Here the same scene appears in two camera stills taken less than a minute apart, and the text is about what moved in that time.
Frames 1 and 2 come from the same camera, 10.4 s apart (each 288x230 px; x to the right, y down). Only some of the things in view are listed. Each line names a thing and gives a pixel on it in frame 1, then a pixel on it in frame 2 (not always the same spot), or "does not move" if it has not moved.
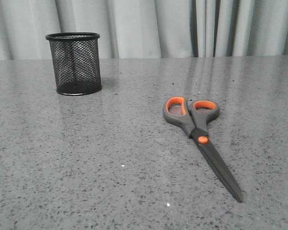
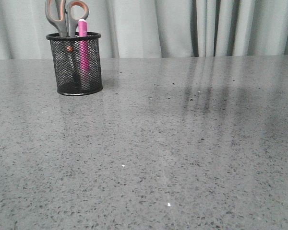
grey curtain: [147, 28] does not move
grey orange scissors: [194, 117] → [67, 25]
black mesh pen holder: [76, 59] does not move
